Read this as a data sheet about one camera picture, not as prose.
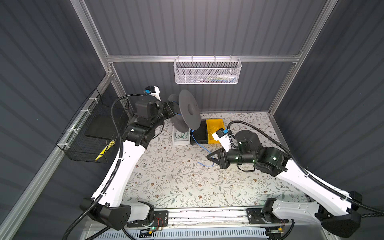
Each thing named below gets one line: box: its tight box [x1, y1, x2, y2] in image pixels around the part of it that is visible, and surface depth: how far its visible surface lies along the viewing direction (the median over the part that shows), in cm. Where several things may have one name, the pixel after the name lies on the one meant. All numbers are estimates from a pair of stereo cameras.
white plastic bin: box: [172, 125, 191, 146], surface depth 102 cm
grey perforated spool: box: [167, 89, 201, 133], surface depth 70 cm
